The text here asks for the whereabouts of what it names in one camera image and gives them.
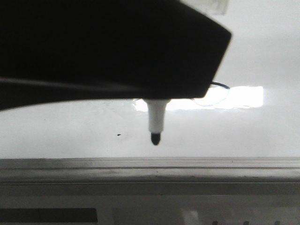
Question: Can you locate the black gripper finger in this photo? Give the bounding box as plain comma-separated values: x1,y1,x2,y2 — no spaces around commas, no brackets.
0,0,232,110

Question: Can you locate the white black whiteboard marker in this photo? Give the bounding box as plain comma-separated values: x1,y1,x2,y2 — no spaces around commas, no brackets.
145,0,229,146

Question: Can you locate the white whiteboard surface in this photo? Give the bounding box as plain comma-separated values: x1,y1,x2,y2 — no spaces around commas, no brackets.
0,0,300,158

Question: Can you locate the dark panel below frame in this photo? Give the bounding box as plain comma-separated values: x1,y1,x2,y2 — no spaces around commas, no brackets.
0,208,98,223

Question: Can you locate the grey aluminium whiteboard frame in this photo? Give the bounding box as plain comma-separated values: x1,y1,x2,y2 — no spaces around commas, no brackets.
0,157,300,185

